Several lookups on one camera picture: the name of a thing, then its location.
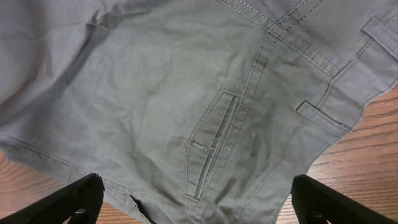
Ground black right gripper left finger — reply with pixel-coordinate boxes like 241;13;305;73
1;173;105;224

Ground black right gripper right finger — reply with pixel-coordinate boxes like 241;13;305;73
290;174;397;224

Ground grey shorts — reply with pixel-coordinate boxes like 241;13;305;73
1;0;397;223

